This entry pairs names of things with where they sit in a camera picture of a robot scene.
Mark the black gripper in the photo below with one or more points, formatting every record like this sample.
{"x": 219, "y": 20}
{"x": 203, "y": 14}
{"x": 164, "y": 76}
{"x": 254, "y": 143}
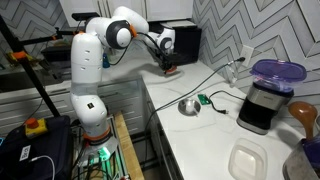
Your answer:
{"x": 165, "y": 59}

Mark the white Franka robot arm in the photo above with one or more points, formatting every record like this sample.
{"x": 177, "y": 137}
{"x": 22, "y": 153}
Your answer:
{"x": 86, "y": 66}

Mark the black microwave oven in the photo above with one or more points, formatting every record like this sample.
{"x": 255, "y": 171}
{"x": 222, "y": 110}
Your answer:
{"x": 188, "y": 43}

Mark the small metal bowl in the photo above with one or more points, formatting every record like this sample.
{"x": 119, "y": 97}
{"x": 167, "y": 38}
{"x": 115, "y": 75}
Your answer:
{"x": 189, "y": 107}

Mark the white base cabinet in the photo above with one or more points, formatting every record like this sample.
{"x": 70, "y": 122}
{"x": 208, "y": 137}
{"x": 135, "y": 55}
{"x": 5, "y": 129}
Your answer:
{"x": 126, "y": 96}

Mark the white upper cabinet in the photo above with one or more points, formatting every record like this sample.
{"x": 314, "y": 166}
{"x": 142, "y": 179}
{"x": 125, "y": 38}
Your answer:
{"x": 166, "y": 8}

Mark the small blue object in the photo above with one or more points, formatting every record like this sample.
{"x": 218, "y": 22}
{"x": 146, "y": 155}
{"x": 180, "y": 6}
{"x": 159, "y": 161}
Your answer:
{"x": 105, "y": 62}

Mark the wooden plank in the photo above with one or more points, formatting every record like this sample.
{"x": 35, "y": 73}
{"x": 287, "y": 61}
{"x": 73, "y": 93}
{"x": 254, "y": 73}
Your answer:
{"x": 128, "y": 150}

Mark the black steel coffee maker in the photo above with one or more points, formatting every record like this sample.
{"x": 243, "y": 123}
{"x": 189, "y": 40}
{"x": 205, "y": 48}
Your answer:
{"x": 266, "y": 96}

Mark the purple lidded plastic container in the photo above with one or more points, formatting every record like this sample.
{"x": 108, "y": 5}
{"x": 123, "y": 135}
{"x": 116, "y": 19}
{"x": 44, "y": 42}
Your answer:
{"x": 276, "y": 70}

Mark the clear square plastic container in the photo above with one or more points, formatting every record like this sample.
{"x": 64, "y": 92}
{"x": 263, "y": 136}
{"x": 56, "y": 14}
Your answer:
{"x": 247, "y": 161}

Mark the black tripod stand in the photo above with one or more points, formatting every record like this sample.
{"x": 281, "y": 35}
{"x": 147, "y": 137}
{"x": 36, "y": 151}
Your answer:
{"x": 30, "y": 71}

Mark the black control box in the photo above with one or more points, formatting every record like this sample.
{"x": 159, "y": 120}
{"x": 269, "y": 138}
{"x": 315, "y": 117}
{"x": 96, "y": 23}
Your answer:
{"x": 50, "y": 143}

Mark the brown wooden spoon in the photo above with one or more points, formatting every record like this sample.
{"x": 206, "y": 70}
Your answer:
{"x": 302, "y": 115}

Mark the yellow emergency stop button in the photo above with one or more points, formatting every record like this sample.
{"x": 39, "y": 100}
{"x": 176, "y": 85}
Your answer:
{"x": 35, "y": 128}

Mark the purple utensil holder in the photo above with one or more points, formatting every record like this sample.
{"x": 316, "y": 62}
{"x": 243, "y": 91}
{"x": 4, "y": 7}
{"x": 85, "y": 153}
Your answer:
{"x": 313, "y": 151}

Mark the white wall outlet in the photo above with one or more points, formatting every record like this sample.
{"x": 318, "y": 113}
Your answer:
{"x": 247, "y": 51}

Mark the black camera on stand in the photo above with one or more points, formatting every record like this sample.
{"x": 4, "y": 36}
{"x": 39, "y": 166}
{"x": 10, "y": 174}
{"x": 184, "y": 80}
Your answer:
{"x": 85, "y": 16}

